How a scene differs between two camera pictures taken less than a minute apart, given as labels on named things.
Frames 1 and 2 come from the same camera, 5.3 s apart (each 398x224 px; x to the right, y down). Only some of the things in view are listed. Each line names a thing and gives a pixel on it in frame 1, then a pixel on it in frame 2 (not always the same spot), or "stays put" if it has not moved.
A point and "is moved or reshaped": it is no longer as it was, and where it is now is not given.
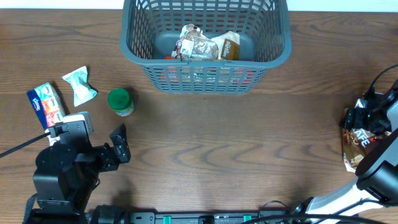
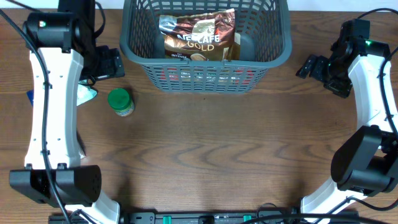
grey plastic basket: x=204 y=46 stays put
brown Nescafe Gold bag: x=355 y=142 is moved or reshaped
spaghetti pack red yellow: x=206 y=76 stays put
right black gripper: x=360 y=118 → x=318 y=69
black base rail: x=106 y=217 stays put
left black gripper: x=109 y=160 → x=108 y=68
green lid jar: x=119 y=100 stays put
